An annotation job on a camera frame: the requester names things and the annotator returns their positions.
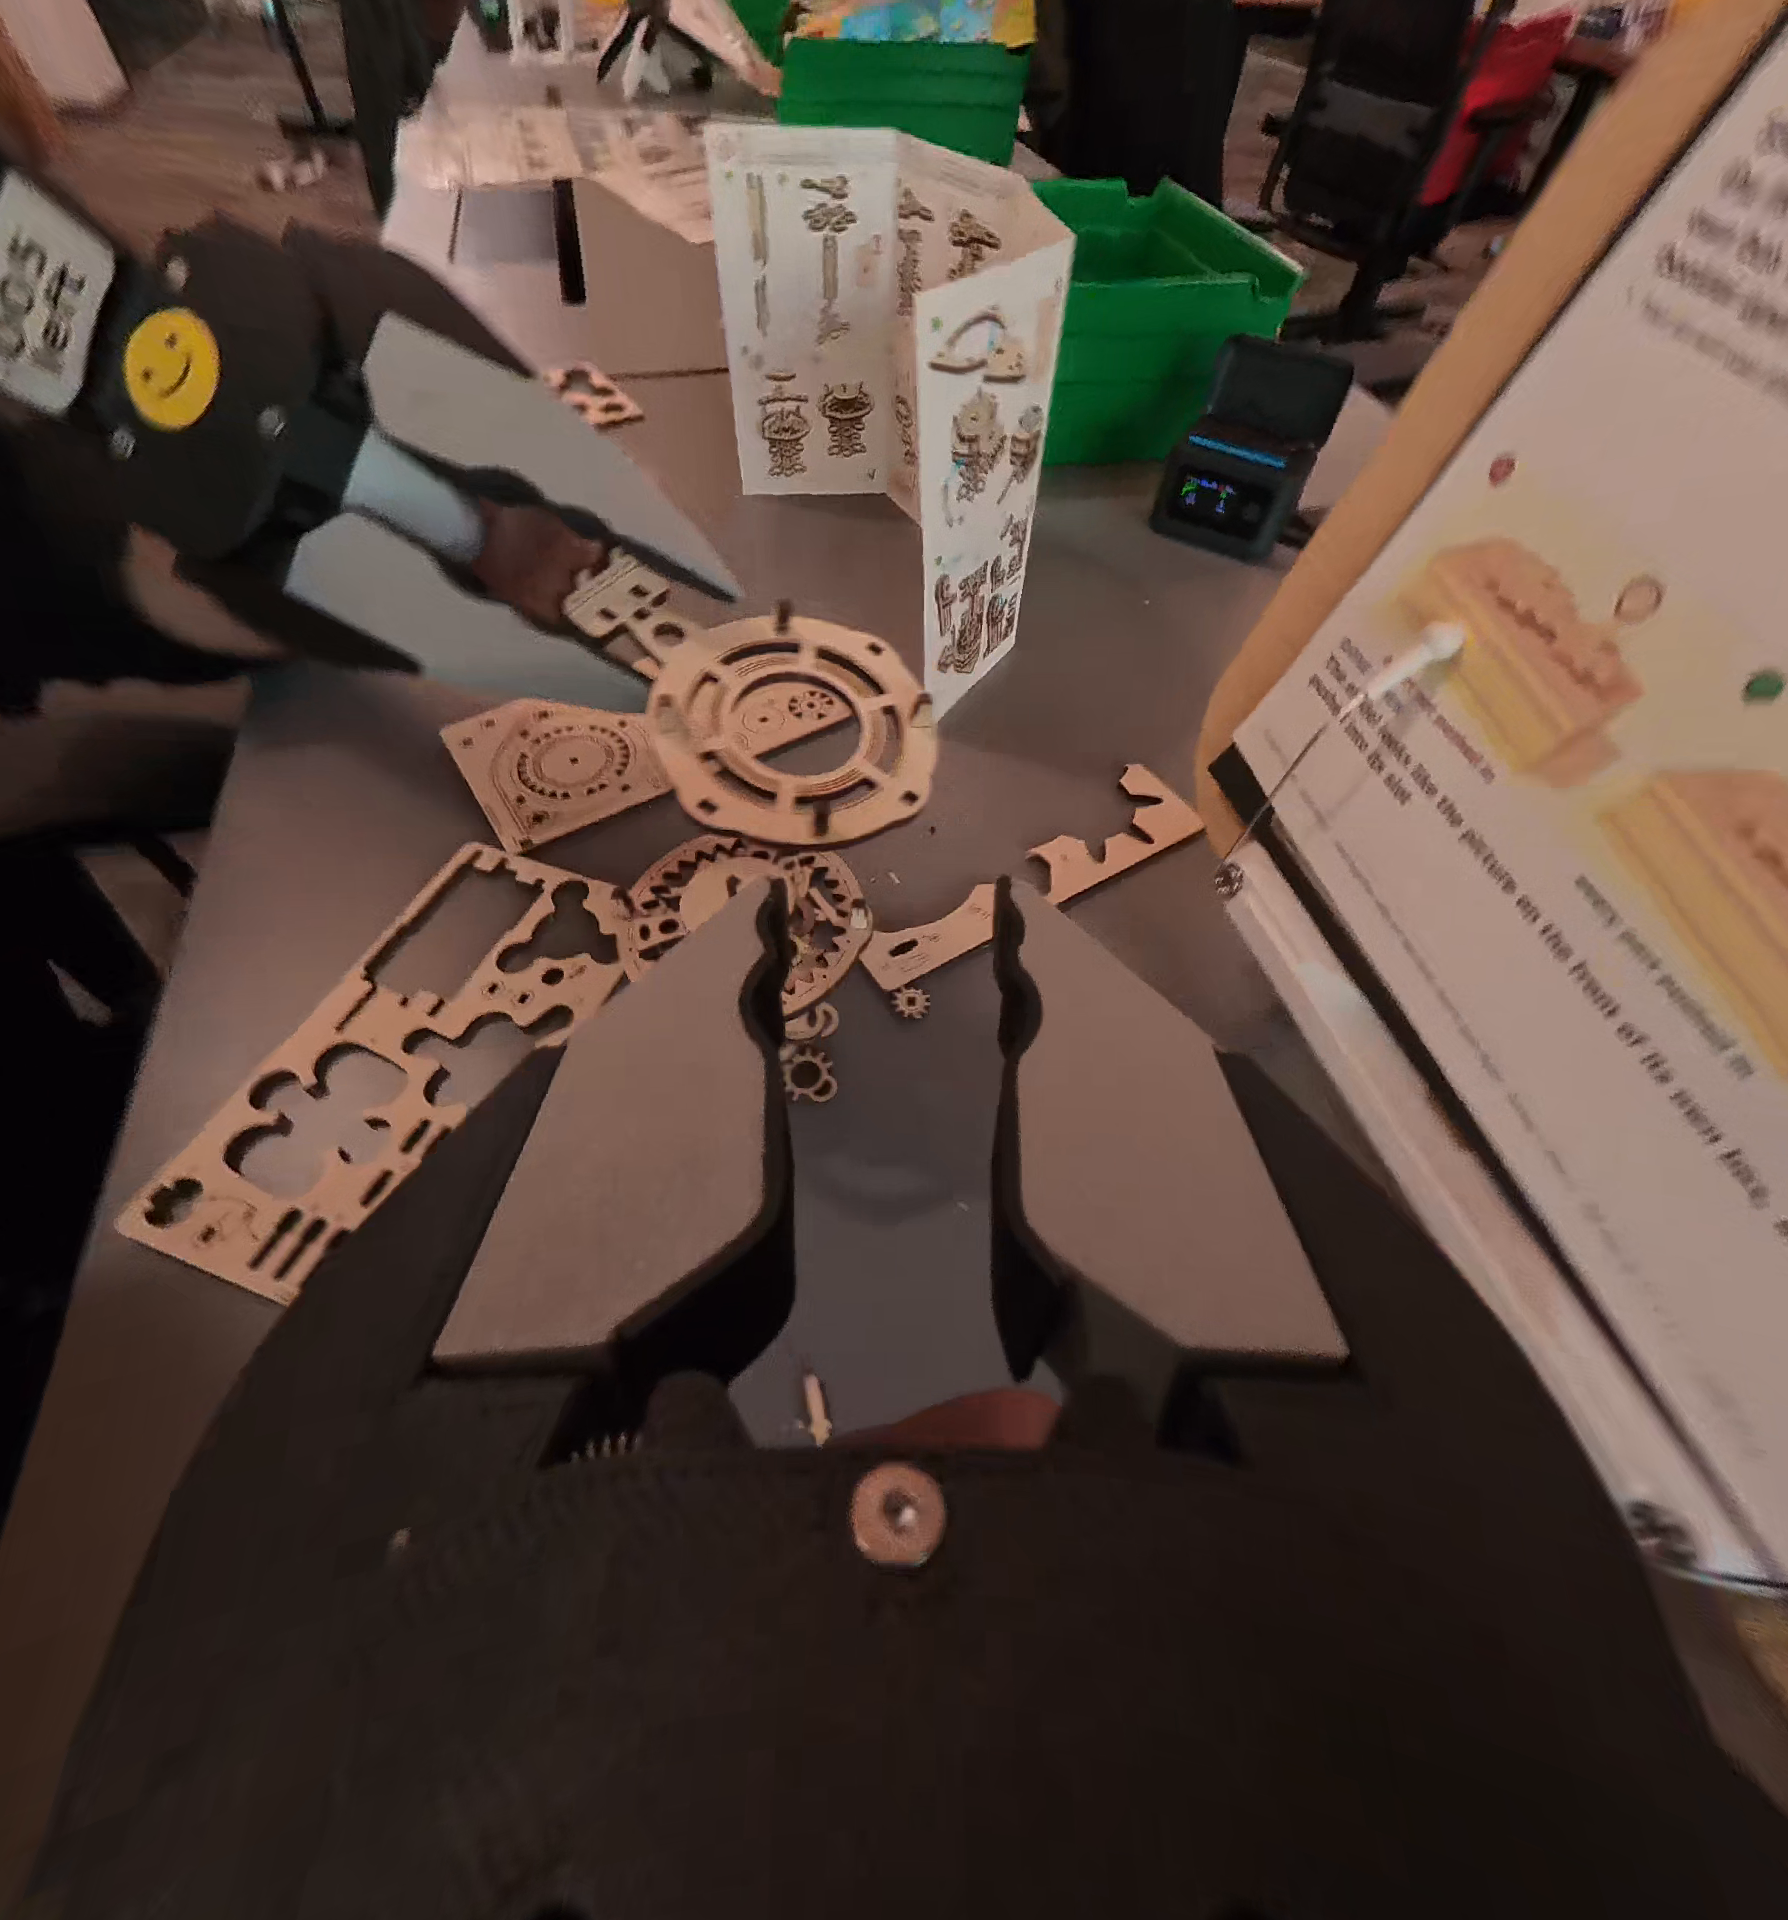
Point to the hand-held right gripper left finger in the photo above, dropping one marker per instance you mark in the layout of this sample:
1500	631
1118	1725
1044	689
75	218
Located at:
624	1200

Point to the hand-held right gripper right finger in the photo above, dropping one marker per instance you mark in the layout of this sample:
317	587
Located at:
1165	1200

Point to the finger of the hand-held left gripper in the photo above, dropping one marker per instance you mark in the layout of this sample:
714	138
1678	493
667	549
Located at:
415	608
535	435

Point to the round wooden gear model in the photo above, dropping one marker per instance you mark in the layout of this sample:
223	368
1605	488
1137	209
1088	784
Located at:
835	938

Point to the person's left hand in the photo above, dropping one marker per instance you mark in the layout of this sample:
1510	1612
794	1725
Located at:
535	571

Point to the person's right hand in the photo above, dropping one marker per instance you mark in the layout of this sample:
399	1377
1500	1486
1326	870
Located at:
985	1419

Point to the wooden sheet with curved cutouts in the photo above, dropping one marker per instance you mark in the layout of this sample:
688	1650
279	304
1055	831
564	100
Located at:
617	402

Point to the wooden sheet with engraved gears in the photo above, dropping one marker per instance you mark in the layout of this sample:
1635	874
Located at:
504	780

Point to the small wooden peg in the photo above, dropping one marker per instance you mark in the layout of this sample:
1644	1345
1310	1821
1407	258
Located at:
817	1410

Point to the punched wooden sheet round cutouts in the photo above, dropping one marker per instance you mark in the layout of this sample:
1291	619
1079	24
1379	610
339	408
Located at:
384	1002

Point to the folded assembly leaflet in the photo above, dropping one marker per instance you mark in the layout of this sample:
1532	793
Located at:
819	301

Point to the tiny wooden gear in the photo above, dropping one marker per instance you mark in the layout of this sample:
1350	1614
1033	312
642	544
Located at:
900	1002

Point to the long wavy wooden sheet strip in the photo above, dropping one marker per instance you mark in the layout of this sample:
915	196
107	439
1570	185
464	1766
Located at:
1104	854

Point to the green plastic bin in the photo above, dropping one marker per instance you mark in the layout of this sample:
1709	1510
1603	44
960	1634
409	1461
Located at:
908	104
1135	345

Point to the white printed instruction sheet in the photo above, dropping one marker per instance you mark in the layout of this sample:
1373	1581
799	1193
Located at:
1584	900

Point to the black device with screen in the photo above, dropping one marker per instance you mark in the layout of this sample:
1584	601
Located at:
1284	405

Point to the instruction sheet on stand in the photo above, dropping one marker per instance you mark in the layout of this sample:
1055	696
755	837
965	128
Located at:
1434	375

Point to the black office chair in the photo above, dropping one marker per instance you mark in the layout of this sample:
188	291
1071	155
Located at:
1359	151

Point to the red chair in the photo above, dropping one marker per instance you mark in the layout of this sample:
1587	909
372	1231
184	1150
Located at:
1508	90

